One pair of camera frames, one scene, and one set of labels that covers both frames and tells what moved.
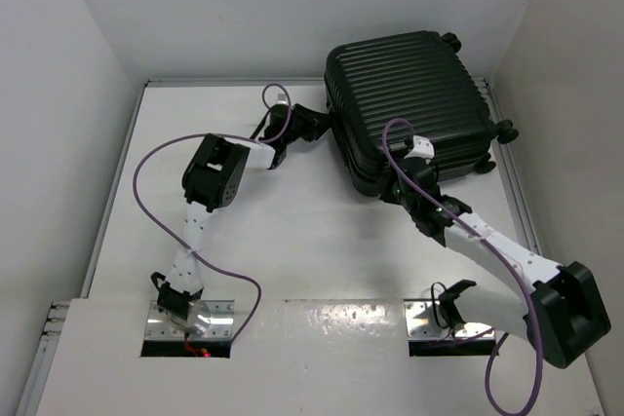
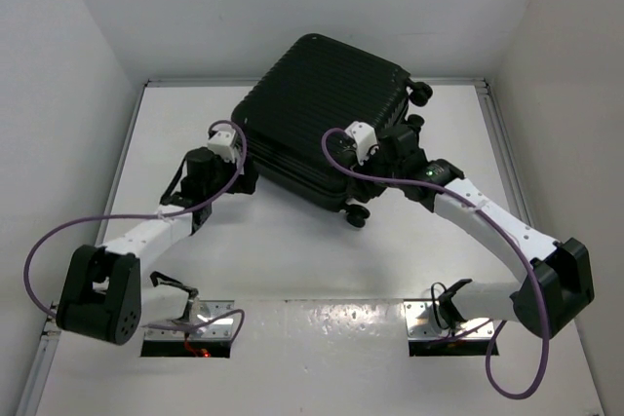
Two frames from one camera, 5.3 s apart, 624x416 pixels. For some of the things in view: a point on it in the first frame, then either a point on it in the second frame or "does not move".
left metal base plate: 206,320 does not move
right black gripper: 384,185 to 363,188
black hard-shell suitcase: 418,77 to 313,85
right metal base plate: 418,328 does not move
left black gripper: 317,123 to 244,182
